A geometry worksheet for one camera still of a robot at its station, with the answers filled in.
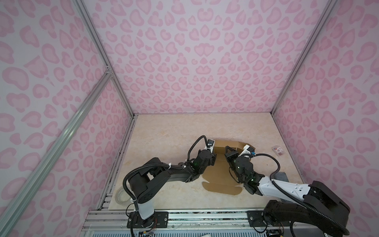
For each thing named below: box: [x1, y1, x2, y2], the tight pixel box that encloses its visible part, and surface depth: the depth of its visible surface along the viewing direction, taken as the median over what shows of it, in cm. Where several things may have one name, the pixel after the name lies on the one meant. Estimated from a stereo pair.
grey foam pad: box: [273, 171, 290, 183], surface depth 86 cm
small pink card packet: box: [272, 145, 285, 157], surface depth 98 cm
